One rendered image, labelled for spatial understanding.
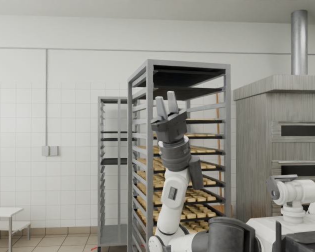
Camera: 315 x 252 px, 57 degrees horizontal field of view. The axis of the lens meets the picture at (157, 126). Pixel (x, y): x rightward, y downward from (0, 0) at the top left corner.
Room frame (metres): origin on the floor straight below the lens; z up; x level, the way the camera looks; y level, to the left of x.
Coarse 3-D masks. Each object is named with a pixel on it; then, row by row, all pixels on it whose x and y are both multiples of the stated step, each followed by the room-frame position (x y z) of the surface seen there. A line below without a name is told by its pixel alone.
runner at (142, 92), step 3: (144, 87) 1.70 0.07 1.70; (141, 90) 1.78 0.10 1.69; (144, 90) 1.70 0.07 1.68; (153, 90) 1.61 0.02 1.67; (135, 93) 1.97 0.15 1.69; (138, 93) 1.87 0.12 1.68; (141, 93) 1.78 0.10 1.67; (144, 93) 1.75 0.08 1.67; (132, 96) 2.08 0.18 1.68; (135, 96) 1.97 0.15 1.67; (138, 96) 1.92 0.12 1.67; (132, 99) 2.12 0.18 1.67
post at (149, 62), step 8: (152, 64) 1.51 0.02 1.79; (152, 72) 1.51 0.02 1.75; (152, 80) 1.51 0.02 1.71; (152, 88) 1.51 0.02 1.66; (152, 96) 1.51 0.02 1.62; (152, 104) 1.51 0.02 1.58; (152, 112) 1.51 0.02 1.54; (152, 136) 1.51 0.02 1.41; (152, 144) 1.51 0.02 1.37; (152, 152) 1.51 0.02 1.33; (152, 160) 1.51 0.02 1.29; (152, 168) 1.51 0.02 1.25; (152, 176) 1.51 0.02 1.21; (152, 184) 1.51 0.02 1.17; (152, 192) 1.51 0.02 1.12; (152, 200) 1.51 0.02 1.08; (152, 208) 1.51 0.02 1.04; (152, 216) 1.51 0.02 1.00; (152, 224) 1.51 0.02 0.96; (152, 232) 1.51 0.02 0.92
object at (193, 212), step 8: (144, 200) 1.96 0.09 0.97; (144, 208) 1.84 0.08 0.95; (160, 208) 1.77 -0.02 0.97; (184, 208) 1.77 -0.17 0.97; (192, 208) 1.77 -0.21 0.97; (200, 208) 1.77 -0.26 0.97; (184, 216) 1.61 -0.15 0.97; (192, 216) 1.62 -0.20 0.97; (200, 216) 1.64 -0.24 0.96; (208, 216) 1.66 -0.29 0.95
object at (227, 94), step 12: (228, 72) 1.63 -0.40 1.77; (228, 84) 1.63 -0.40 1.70; (228, 96) 1.63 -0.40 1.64; (228, 108) 1.63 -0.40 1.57; (228, 120) 1.63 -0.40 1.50; (228, 132) 1.63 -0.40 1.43; (228, 144) 1.63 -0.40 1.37; (228, 156) 1.63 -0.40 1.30; (228, 168) 1.63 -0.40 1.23; (228, 180) 1.63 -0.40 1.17; (228, 192) 1.63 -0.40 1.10; (228, 204) 1.63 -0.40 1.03; (228, 216) 1.63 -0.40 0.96
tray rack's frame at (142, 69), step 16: (144, 64) 1.57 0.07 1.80; (160, 64) 1.52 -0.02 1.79; (176, 64) 1.55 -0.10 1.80; (192, 64) 1.57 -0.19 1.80; (208, 64) 1.60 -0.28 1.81; (224, 64) 1.62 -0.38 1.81; (128, 80) 2.06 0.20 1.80; (128, 96) 2.10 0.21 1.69; (128, 112) 2.10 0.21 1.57; (128, 128) 2.10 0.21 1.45; (128, 144) 2.10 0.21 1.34; (128, 160) 2.10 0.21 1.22; (128, 176) 2.10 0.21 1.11; (128, 192) 2.10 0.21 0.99; (128, 208) 2.10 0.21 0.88; (128, 224) 2.10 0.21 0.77; (128, 240) 2.10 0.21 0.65
